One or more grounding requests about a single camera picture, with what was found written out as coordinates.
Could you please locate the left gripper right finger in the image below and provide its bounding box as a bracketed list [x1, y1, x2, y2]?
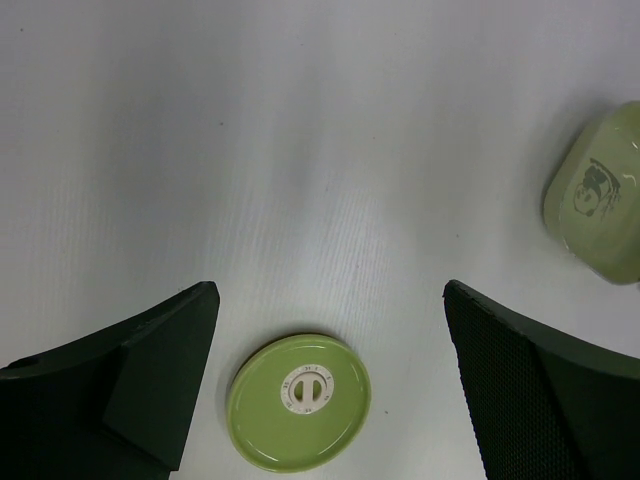
[443, 280, 639, 479]

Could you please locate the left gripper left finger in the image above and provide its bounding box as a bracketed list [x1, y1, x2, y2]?
[1, 281, 220, 479]

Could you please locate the green round lid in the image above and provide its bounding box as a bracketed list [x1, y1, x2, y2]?
[226, 334, 372, 474]

